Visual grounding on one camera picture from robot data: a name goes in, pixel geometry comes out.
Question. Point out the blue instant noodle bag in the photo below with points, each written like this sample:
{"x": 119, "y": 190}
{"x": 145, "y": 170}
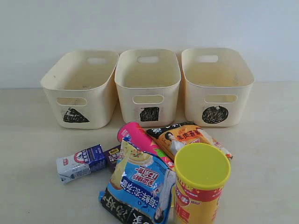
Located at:
{"x": 139, "y": 190}

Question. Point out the orange instant noodle bag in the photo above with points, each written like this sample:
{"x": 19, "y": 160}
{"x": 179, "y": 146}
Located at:
{"x": 172, "y": 138}

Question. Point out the purple juice carton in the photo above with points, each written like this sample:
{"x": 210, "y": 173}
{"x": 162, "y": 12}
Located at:
{"x": 111, "y": 157}

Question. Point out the cream bin square mark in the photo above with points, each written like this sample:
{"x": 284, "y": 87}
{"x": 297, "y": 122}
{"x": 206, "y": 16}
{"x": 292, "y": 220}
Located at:
{"x": 147, "y": 82}

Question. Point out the pink Lay's chips can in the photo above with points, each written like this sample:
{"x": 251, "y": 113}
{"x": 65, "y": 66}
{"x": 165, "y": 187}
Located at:
{"x": 144, "y": 142}

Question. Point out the cream bin circle mark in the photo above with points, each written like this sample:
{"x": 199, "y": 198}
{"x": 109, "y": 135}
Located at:
{"x": 217, "y": 84}

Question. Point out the cream bin triangle mark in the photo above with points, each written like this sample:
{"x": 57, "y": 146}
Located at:
{"x": 81, "y": 90}

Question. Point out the yellow Lay's chips can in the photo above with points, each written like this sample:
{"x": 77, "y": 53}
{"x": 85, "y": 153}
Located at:
{"x": 201, "y": 174}

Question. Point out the blue white milk carton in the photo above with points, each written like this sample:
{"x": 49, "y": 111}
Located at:
{"x": 81, "y": 163}

